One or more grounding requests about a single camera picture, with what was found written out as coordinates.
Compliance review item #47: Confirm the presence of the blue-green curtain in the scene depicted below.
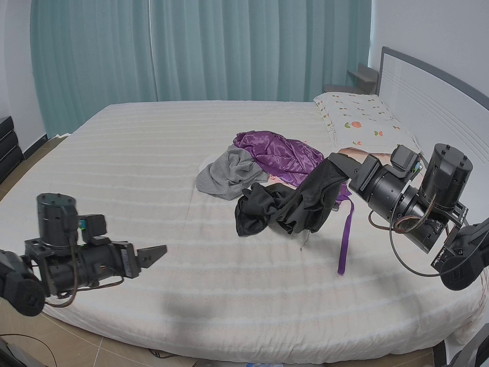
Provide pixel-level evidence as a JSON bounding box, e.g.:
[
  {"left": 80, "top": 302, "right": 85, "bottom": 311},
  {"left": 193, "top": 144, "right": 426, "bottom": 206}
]
[
  {"left": 151, "top": 0, "right": 373, "bottom": 103},
  {"left": 31, "top": 0, "right": 157, "bottom": 137}
]

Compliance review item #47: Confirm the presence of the grey bedside table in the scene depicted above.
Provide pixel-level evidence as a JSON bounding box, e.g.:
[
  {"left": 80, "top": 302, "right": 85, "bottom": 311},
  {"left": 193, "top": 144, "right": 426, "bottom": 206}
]
[{"left": 324, "top": 63, "right": 379, "bottom": 95}]

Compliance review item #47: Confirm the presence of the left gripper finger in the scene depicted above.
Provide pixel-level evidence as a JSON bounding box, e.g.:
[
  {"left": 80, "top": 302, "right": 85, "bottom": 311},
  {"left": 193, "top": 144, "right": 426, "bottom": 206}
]
[{"left": 137, "top": 245, "right": 167, "bottom": 270}]

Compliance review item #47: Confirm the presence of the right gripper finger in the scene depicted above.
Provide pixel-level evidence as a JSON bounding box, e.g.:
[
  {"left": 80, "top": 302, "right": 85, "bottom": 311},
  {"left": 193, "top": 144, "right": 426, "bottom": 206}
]
[{"left": 329, "top": 153, "right": 363, "bottom": 179}]

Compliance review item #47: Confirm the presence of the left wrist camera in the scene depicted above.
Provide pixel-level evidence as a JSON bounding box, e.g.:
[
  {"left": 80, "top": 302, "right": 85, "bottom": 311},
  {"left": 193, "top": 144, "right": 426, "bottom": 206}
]
[{"left": 78, "top": 214, "right": 111, "bottom": 246}]

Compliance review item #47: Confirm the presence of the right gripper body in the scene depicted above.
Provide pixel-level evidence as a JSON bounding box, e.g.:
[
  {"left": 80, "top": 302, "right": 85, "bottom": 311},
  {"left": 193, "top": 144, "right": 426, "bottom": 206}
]
[{"left": 349, "top": 154, "right": 425, "bottom": 221}]

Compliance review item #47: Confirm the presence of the black T-shirt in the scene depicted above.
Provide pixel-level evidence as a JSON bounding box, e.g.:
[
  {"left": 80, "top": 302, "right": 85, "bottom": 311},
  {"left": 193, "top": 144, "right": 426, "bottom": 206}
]
[{"left": 235, "top": 162, "right": 350, "bottom": 238}]

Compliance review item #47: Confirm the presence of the white printed pillow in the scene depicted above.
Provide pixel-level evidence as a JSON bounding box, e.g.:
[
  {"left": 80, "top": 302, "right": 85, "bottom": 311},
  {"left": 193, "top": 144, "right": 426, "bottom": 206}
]
[{"left": 313, "top": 92, "right": 423, "bottom": 156}]

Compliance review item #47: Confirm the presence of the purple satin garment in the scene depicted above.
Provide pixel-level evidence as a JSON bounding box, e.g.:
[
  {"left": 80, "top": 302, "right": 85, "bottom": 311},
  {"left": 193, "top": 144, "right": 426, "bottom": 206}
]
[{"left": 233, "top": 130, "right": 356, "bottom": 276}]

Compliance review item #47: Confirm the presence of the bed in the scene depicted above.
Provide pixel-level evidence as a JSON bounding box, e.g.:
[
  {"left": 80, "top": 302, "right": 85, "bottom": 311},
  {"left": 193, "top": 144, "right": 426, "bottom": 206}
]
[{"left": 0, "top": 46, "right": 489, "bottom": 362}]

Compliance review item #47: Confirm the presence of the black lace garment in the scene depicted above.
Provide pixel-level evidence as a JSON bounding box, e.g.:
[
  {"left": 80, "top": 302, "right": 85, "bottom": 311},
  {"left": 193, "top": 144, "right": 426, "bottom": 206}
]
[{"left": 329, "top": 182, "right": 353, "bottom": 214}]

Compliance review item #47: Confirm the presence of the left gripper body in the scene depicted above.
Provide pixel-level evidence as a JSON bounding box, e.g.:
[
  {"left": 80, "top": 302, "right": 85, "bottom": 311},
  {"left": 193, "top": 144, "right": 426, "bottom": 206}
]
[{"left": 74, "top": 242, "right": 139, "bottom": 286}]

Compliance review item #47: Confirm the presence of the pink garment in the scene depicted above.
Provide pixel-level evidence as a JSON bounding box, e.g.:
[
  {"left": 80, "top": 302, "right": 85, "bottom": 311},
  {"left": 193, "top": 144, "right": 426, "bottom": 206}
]
[{"left": 267, "top": 172, "right": 301, "bottom": 189}]

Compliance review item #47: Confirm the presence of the grey garment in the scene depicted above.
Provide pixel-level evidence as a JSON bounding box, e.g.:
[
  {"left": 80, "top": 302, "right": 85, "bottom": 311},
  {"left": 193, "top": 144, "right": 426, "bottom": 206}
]
[{"left": 196, "top": 146, "right": 270, "bottom": 201}]

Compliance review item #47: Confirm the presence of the black chest of drawers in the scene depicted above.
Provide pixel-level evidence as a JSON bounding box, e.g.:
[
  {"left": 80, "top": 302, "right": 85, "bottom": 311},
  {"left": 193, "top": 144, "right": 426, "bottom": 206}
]
[{"left": 0, "top": 116, "right": 23, "bottom": 184}]

